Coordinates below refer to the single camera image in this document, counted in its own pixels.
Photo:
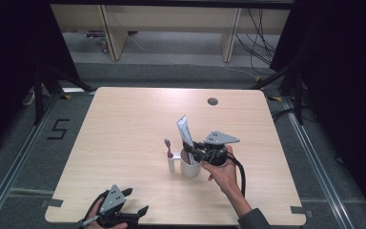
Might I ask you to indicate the light wooden desk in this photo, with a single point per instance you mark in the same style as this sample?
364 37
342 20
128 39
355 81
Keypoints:
171 19

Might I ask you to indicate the pink toothbrush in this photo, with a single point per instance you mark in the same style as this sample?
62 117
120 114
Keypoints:
169 148

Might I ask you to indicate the small clutter under desk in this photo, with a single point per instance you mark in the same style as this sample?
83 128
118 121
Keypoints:
97 36

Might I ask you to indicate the yellow floor tape piece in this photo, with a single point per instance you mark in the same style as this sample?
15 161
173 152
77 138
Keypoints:
65 96
274 98

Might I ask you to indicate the person's left hand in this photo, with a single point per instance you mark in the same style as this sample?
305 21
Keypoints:
92 216

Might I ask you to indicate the aluminium floor rail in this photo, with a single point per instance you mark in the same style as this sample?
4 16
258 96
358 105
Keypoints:
317 168
16 165

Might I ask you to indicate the person's right hand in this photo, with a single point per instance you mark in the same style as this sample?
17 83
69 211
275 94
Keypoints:
224 176

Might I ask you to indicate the white toothpaste tube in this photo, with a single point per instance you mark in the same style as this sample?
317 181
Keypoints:
185 130

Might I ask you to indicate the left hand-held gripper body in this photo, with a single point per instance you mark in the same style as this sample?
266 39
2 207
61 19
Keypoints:
112 200

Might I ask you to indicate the black metal stand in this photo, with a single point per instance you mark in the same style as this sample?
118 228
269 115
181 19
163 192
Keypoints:
38 95
298 98

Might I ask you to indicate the white cup with side holder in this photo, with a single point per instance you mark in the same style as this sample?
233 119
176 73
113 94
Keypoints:
190 170

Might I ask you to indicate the grey tape strip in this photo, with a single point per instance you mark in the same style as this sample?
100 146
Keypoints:
53 203
300 210

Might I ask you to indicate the dark curtain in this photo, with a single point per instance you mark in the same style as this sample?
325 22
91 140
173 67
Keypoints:
9 63
346 79

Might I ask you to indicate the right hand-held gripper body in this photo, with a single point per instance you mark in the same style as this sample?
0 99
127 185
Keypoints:
217 152

